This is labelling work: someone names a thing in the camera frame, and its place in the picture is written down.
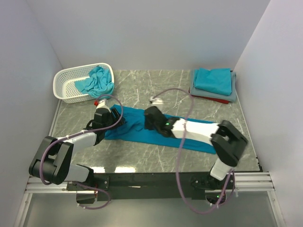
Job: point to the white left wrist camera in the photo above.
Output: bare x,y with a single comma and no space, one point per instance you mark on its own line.
101,104

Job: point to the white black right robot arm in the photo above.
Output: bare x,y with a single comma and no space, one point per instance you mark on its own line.
228,142

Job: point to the light turquoise crumpled t-shirt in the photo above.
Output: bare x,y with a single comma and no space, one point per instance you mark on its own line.
98,83

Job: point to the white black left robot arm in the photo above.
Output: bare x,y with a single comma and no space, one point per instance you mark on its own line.
52,161

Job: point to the folded red t-shirt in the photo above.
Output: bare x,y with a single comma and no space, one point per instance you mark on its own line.
210,96

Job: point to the white perforated plastic basket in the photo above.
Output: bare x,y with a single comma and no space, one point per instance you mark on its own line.
64,82

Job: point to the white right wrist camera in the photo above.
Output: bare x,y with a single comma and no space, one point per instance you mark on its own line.
155,101

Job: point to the folded teal t-shirt top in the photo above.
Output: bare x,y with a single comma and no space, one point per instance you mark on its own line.
218,81

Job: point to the teal blue t-shirt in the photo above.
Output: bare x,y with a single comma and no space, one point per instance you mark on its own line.
133,130

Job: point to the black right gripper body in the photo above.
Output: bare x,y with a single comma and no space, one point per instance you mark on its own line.
148,126

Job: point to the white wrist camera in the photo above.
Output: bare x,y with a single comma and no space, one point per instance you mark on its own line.
101,104
155,101

